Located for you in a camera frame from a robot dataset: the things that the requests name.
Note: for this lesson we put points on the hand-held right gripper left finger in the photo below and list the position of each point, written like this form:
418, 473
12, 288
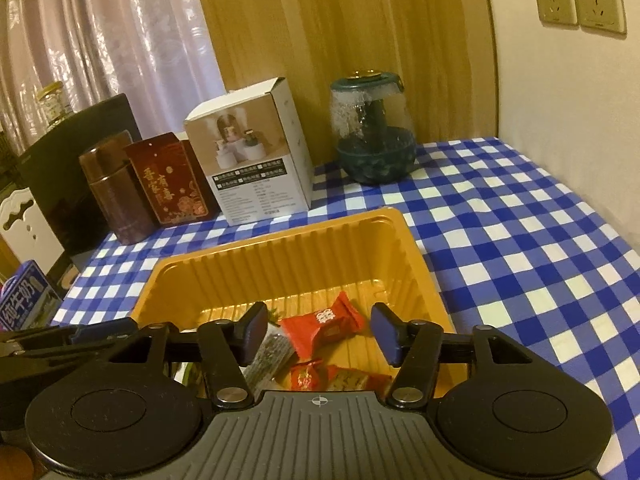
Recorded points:
252, 332

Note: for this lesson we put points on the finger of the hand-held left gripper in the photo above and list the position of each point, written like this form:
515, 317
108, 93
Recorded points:
45, 372
105, 332

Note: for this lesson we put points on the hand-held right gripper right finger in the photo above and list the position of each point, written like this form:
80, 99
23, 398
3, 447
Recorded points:
385, 332

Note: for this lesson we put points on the small green snack packet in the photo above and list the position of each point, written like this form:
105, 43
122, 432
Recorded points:
272, 316

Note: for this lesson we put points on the clear packet with dark bar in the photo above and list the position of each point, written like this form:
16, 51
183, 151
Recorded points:
272, 355

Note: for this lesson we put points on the red orange snack packet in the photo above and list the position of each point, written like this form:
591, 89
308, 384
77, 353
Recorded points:
350, 377

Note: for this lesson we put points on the red packet with white print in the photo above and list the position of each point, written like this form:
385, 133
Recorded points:
320, 327

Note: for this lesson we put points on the red gold twisted candy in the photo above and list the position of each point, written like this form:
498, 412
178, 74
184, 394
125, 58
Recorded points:
305, 375

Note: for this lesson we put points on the orange plastic tray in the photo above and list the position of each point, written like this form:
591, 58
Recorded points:
300, 260

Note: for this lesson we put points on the blue milk carton box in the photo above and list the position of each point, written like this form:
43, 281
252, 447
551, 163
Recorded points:
25, 300

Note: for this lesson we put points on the white wooden chair back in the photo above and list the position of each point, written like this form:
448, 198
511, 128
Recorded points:
25, 230

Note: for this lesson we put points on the blue checkered tablecloth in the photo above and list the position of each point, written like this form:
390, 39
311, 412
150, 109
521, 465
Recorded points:
500, 260

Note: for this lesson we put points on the brown cylindrical canister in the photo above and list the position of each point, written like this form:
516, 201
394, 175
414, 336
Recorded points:
115, 195

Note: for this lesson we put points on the black appliance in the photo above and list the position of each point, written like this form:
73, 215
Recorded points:
55, 185

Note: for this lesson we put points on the dark red printed box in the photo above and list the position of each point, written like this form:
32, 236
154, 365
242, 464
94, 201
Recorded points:
165, 180

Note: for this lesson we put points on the white product box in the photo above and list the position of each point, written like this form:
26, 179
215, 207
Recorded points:
250, 160

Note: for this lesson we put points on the teal glass jar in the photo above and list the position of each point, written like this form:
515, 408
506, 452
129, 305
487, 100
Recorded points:
372, 135

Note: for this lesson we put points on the small clear glass jar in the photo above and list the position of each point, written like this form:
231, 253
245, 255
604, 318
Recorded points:
52, 105

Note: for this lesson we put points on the sheer pink curtain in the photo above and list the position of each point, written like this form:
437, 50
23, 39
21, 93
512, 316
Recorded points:
100, 35

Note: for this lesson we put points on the wooden wall panel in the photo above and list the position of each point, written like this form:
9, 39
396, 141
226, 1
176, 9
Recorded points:
350, 20

